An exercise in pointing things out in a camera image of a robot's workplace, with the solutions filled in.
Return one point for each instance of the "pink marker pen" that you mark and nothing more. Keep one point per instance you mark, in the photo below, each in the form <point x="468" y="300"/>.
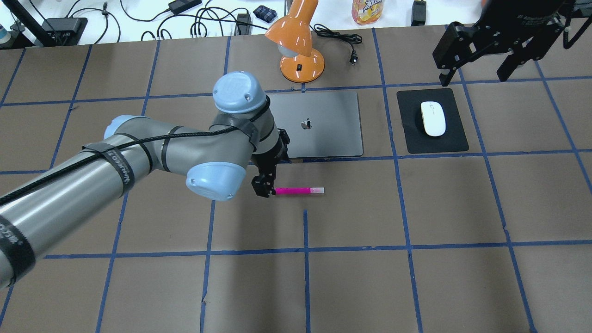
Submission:
<point x="298" y="190"/>

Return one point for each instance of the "black power adapter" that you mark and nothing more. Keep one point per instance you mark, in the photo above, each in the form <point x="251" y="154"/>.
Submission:
<point x="179" y="6"/>

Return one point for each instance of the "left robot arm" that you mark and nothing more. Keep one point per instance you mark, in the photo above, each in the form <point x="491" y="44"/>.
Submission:
<point x="37" y="216"/>

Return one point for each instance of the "black mousepad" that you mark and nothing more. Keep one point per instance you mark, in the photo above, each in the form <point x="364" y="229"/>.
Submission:
<point x="417" y="141"/>

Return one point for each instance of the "orange desk lamp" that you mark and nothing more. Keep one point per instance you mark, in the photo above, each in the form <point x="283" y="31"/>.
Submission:
<point x="301" y="63"/>

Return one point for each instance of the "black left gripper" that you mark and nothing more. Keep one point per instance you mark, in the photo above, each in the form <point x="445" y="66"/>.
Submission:
<point x="268" y="159"/>

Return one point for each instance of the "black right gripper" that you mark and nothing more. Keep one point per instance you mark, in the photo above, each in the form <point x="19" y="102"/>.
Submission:
<point x="513" y="21"/>

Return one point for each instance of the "silver laptop notebook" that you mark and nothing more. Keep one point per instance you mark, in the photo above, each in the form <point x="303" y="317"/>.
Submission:
<point x="324" y="124"/>

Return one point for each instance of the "dark blue pouch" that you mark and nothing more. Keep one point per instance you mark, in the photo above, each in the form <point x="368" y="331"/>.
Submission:
<point x="265" y="14"/>

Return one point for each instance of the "white computer mouse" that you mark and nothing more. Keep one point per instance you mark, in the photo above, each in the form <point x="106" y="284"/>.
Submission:
<point x="433" y="118"/>

